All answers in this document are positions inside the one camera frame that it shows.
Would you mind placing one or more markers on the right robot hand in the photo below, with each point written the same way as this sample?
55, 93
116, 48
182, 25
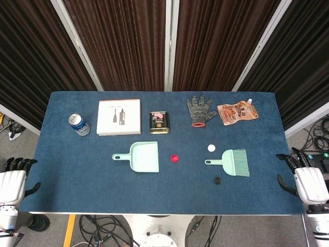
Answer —
312, 185

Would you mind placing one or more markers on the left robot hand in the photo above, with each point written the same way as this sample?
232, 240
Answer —
11, 185

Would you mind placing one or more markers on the mint green hand broom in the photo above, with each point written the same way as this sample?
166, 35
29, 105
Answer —
230, 162

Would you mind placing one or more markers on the mint green dustpan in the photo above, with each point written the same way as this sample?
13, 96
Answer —
145, 157

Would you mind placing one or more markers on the red bottle cap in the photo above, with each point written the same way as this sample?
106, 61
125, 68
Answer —
175, 158

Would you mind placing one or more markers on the black bottle cap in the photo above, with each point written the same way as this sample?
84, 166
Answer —
218, 180

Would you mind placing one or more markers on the white bottle cap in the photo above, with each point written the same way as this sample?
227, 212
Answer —
211, 148

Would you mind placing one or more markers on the black foot pedal box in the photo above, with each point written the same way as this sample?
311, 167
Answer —
320, 163

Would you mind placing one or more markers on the black shoe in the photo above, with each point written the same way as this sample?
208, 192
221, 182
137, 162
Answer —
38, 222

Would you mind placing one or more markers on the blue drink can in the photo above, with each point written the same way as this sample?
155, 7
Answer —
80, 126

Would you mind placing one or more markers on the orange spout pouch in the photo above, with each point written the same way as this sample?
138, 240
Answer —
236, 113

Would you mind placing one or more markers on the white flat product box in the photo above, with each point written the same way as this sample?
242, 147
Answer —
119, 117

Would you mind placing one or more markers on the brown ribbed partition panel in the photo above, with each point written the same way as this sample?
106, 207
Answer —
123, 43
216, 43
303, 56
30, 51

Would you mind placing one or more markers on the grey knit work glove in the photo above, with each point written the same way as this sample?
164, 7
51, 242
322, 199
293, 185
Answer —
199, 110

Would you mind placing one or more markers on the blue felt table cover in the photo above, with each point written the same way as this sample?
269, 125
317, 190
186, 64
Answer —
164, 195

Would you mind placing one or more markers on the black gold food tin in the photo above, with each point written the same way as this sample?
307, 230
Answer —
159, 123

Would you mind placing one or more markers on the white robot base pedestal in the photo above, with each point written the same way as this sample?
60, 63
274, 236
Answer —
159, 231

